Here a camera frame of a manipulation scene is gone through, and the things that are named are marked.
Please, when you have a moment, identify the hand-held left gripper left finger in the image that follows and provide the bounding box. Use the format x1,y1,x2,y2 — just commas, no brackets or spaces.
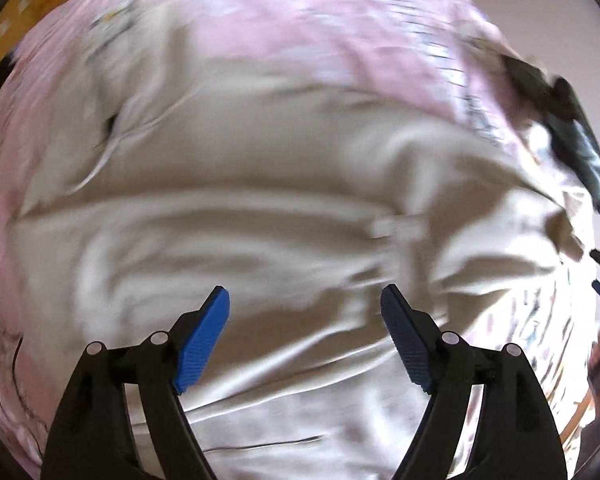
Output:
40,286,230,480

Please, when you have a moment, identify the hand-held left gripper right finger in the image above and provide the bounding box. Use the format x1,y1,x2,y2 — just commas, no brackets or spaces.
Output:
380,283,569,480

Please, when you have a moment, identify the large beige garment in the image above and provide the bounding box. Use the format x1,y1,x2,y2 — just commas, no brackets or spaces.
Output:
15,0,597,480

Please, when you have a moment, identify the dark cloth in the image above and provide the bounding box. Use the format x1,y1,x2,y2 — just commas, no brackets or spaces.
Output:
501,54,600,218

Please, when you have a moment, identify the pink printed bedsheet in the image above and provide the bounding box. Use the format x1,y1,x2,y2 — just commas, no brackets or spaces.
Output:
0,0,600,480

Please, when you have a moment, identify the orange cloth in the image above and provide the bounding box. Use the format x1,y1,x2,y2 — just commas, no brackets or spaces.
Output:
0,0,103,68

